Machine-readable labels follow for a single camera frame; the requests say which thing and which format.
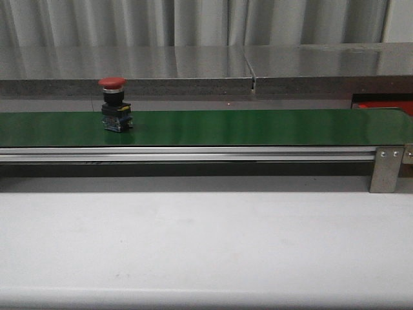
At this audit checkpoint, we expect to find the red mushroom push button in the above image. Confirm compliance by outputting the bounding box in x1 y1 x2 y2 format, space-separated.
98 77 133 132

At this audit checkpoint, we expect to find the green conveyor belt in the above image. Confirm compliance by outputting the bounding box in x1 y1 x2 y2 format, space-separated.
1 108 412 147

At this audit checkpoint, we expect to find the right grey steel shelf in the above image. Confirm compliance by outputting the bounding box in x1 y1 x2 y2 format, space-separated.
243 43 412 99

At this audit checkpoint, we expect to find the grey steel shelf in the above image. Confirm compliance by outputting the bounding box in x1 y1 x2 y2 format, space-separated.
1 46 253 97
243 43 412 99

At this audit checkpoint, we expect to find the left grey steel shelf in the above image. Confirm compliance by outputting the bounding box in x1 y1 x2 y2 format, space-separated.
1 46 253 97

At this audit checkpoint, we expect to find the red plastic bin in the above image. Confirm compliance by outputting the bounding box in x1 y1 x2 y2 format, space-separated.
352 93 412 116

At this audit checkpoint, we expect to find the grey pleated curtain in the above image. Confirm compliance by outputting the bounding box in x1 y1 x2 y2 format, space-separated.
1 1 388 47

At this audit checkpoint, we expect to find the steel conveyor support bracket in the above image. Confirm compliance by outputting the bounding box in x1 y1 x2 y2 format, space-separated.
369 147 404 193

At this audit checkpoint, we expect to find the aluminium conveyor side rail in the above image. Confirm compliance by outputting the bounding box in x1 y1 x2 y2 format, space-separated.
1 146 376 163

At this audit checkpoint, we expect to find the conveyor end bracket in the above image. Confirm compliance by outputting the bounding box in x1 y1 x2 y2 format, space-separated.
399 143 413 178

